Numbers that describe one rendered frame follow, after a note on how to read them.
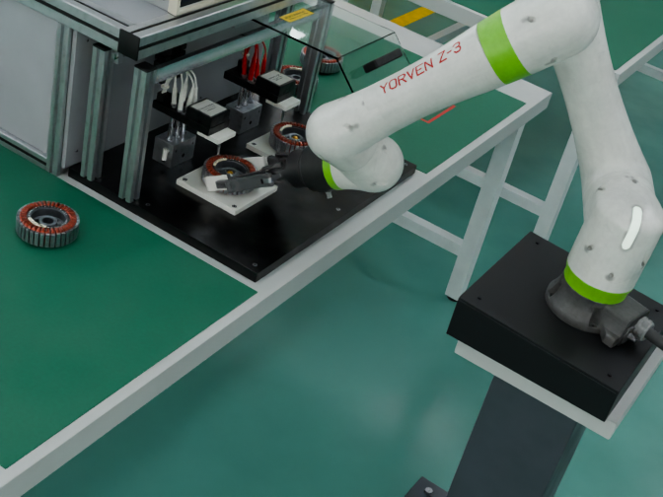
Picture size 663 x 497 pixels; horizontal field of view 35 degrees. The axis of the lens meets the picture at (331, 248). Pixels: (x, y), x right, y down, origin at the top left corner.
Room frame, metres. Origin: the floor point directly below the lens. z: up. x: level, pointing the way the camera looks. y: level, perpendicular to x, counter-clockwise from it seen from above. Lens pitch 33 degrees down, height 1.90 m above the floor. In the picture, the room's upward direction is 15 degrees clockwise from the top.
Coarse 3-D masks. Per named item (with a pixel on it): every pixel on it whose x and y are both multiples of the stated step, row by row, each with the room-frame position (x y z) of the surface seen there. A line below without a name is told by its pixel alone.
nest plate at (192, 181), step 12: (180, 180) 1.84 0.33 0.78; (192, 180) 1.85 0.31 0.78; (192, 192) 1.82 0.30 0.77; (204, 192) 1.82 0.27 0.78; (216, 192) 1.83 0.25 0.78; (252, 192) 1.86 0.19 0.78; (264, 192) 1.88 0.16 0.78; (216, 204) 1.80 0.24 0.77; (228, 204) 1.80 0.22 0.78; (240, 204) 1.81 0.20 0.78; (252, 204) 1.83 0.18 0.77
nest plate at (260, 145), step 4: (268, 132) 2.14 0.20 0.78; (260, 136) 2.11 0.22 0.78; (264, 136) 2.11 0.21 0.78; (268, 136) 2.12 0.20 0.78; (256, 140) 2.09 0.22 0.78; (260, 140) 2.09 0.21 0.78; (264, 140) 2.10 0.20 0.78; (248, 144) 2.06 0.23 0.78; (252, 144) 2.06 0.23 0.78; (256, 144) 2.07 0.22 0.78; (260, 144) 2.07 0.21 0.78; (264, 144) 2.08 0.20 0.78; (268, 144) 2.08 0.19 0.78; (248, 148) 2.06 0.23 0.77; (252, 148) 2.05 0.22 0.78; (256, 148) 2.05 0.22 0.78; (260, 148) 2.06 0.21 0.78; (264, 148) 2.06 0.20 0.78; (268, 148) 2.06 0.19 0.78; (272, 148) 2.07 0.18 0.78; (256, 152) 2.05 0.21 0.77; (260, 152) 2.04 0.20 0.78; (264, 152) 2.04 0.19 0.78; (268, 152) 2.05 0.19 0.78; (272, 152) 2.05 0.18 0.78; (276, 152) 2.06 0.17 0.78
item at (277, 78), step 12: (228, 72) 2.14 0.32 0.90; (240, 72) 2.16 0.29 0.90; (276, 72) 2.16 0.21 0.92; (240, 84) 2.13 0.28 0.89; (252, 84) 2.12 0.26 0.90; (264, 84) 2.10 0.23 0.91; (276, 84) 2.10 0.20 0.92; (288, 84) 2.12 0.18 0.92; (240, 96) 2.13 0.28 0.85; (252, 96) 2.17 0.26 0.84; (264, 96) 2.10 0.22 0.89; (276, 96) 2.09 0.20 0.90; (288, 96) 2.13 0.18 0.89; (288, 108) 2.09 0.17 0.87
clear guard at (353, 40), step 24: (312, 0) 2.25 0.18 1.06; (264, 24) 2.05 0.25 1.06; (288, 24) 2.08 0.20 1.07; (312, 24) 2.12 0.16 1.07; (336, 24) 2.15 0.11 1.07; (360, 24) 2.19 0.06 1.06; (336, 48) 2.02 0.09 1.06; (360, 48) 2.06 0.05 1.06; (384, 48) 2.13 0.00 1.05; (360, 72) 2.01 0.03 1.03; (384, 72) 2.08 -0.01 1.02
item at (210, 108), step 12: (156, 108) 1.92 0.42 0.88; (168, 108) 1.91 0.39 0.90; (192, 108) 1.89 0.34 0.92; (204, 108) 1.90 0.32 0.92; (216, 108) 1.91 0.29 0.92; (228, 108) 1.93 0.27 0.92; (180, 120) 1.89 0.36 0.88; (192, 120) 1.88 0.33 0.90; (204, 120) 1.87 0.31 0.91; (216, 120) 1.88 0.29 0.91; (228, 120) 1.92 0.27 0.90; (168, 132) 1.91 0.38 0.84; (204, 132) 1.87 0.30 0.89; (216, 132) 1.89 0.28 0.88; (228, 132) 1.90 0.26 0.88
